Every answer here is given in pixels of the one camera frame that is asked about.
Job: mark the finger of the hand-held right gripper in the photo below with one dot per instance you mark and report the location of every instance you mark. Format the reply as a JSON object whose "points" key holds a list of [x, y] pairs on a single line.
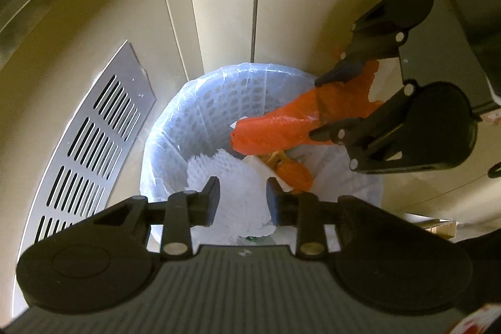
{"points": [[332, 131], [344, 70]]}

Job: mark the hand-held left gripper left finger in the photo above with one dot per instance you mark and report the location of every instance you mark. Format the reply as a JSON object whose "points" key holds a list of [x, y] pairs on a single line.
{"points": [[211, 201]]}

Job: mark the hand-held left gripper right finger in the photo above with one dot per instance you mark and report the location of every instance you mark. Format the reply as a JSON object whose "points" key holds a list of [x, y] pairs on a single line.
{"points": [[274, 205]]}

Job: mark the red plastic bag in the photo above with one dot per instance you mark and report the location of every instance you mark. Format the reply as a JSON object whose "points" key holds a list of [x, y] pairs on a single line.
{"points": [[282, 126]]}

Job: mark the blue-lined trash bin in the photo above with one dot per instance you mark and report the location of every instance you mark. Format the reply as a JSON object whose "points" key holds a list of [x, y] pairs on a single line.
{"points": [[203, 103]]}

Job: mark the yellow crumpled wrapper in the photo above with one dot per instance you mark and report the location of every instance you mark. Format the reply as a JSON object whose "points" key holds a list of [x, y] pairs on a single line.
{"points": [[276, 158]]}

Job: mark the silver cabinet vent grille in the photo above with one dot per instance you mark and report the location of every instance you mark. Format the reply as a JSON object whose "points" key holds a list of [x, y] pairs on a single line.
{"points": [[90, 150]]}

